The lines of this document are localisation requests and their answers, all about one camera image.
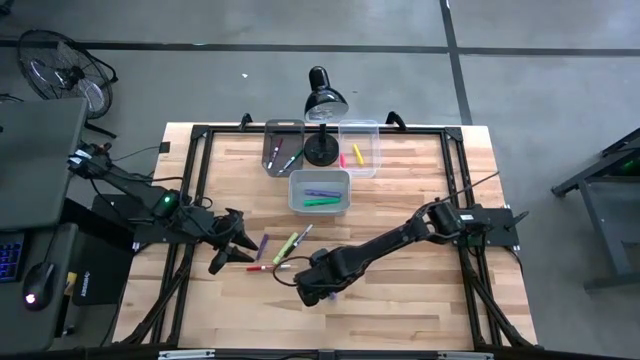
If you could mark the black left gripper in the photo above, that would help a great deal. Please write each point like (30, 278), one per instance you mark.
(200, 222)

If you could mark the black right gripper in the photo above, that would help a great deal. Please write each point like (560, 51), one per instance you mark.
(325, 275)

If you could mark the red Expo dry-erase marker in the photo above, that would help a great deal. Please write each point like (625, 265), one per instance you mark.
(267, 267)

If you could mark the pale yellow-green highlighter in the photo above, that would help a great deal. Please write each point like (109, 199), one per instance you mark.
(285, 248)

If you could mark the black Expo dry-erase marker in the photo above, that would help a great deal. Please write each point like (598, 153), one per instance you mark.
(303, 235)

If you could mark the purple Expo dry-erase marker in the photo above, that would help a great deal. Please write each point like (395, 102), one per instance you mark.
(274, 154)

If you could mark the green Expo dry-erase marker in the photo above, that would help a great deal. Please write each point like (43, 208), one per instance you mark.
(291, 160)

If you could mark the pink highlighter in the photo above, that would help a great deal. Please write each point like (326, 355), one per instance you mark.
(343, 160)

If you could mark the yellow highlighter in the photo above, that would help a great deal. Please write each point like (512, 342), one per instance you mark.
(358, 154)

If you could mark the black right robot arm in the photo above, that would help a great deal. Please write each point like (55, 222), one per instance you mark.
(390, 241)

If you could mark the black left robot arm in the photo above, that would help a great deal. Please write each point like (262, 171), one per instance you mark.
(130, 187)

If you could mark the opaque light grey bin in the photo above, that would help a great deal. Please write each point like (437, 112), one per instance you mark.
(295, 210)

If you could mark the smoky translucent plastic bin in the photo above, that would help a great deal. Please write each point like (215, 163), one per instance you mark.
(285, 132)

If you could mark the clear plastic bin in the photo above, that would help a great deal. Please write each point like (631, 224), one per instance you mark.
(370, 135)

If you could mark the black gooseneck desk lamp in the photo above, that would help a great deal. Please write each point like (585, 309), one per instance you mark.
(325, 100)

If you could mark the black computer mouse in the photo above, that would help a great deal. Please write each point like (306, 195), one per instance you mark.
(39, 285)

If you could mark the grey desk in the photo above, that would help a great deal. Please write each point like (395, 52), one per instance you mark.
(35, 150)

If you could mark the backlit keyboard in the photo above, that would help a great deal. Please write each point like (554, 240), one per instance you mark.
(11, 257)

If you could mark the black floor fan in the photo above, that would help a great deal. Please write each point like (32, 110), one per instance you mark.
(65, 75)

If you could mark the black metal table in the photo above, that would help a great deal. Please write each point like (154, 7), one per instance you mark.
(600, 200)

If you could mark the silver aluminium bracket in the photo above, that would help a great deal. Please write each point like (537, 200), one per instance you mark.
(185, 354)
(465, 355)

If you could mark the small black bracket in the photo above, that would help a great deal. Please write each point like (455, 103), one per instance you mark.
(165, 148)

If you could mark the black curved bracket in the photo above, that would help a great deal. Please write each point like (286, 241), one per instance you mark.
(396, 119)
(245, 121)

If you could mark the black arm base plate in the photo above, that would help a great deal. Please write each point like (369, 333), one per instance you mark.
(500, 227)
(107, 210)

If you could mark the black aluminium rig frame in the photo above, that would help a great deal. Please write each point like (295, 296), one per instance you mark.
(430, 131)

